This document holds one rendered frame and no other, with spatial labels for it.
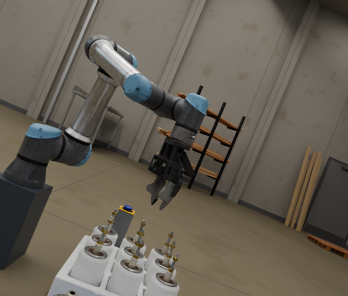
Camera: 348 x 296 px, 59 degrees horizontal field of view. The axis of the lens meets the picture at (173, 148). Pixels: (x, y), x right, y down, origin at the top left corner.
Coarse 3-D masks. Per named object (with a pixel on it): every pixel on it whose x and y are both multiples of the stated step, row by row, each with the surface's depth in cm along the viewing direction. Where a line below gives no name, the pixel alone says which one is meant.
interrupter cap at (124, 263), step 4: (124, 260) 97; (128, 260) 98; (120, 264) 93; (124, 264) 94; (128, 264) 96; (136, 264) 97; (124, 268) 92; (128, 268) 92; (132, 268) 94; (136, 268) 95; (140, 268) 96; (132, 272) 92; (136, 272) 92; (140, 272) 93
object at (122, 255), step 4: (120, 252) 105; (124, 252) 104; (120, 256) 104; (124, 256) 103; (128, 256) 103; (116, 260) 106; (140, 260) 104; (144, 260) 106; (140, 264) 104; (112, 268) 106
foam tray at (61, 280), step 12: (84, 240) 118; (72, 264) 96; (108, 264) 107; (144, 264) 124; (60, 276) 87; (108, 276) 99; (144, 276) 112; (60, 288) 86; (72, 288) 86; (84, 288) 87; (96, 288) 88; (144, 288) 101
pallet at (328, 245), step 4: (312, 236) 666; (312, 240) 663; (316, 240) 650; (320, 240) 650; (320, 244) 631; (324, 244) 610; (328, 244) 629; (332, 244) 670; (324, 248) 616; (328, 248) 611; (332, 248) 655; (336, 248) 615; (340, 248) 654; (336, 252) 638; (340, 252) 627; (344, 252) 614; (344, 256) 613
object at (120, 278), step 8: (112, 272) 95; (120, 272) 91; (128, 272) 91; (112, 280) 92; (120, 280) 91; (128, 280) 90; (136, 280) 92; (112, 288) 91; (120, 288) 90; (128, 288) 91; (136, 288) 92
